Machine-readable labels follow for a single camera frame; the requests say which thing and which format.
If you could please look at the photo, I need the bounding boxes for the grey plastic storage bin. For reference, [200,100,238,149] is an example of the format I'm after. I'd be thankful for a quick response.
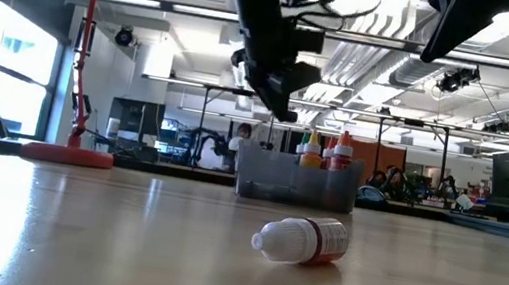
[230,139,366,217]

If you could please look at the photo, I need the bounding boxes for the black rig frame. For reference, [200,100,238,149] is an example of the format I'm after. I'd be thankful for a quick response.
[196,83,281,151]
[369,113,454,192]

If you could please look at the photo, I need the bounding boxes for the blue rounded object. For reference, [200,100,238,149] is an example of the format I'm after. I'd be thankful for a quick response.
[355,183,389,208]

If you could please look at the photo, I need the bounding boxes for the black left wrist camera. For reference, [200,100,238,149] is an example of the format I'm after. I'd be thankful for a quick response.
[266,56,325,102]

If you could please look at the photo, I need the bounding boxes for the black sleeved arm cable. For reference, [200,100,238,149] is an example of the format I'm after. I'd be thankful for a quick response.
[297,0,384,37]

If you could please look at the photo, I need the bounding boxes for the black ceiling camera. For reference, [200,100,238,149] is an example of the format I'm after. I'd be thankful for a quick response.
[113,24,137,49]
[436,62,483,99]

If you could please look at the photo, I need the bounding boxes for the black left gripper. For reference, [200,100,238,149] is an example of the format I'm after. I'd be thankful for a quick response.
[218,0,317,125]

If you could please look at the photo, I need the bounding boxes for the black overhead light beam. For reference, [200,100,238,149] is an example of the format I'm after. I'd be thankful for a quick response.
[48,0,509,69]

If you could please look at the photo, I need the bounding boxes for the person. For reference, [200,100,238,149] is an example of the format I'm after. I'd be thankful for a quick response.
[375,163,416,203]
[223,119,258,176]

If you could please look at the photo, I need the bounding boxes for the small red dropper bottle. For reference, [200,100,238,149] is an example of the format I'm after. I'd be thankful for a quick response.
[247,206,354,273]

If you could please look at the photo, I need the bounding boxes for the orange partition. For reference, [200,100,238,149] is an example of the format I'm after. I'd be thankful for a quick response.
[343,137,410,196]

